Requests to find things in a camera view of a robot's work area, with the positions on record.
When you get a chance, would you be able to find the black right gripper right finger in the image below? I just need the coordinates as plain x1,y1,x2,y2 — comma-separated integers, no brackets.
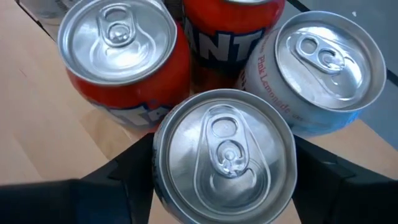
292,135,398,224

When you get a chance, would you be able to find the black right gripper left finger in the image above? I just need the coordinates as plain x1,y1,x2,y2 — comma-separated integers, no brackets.
0,133,156,224

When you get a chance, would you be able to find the pink lemonade can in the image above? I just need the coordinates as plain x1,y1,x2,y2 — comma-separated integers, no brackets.
238,11,387,138

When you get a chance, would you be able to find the red Fanta strawberry can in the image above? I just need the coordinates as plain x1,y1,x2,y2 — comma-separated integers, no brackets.
57,0,191,133
182,0,286,94

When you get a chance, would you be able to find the wooden shelf black frame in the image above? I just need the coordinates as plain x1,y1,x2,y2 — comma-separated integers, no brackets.
0,0,398,224

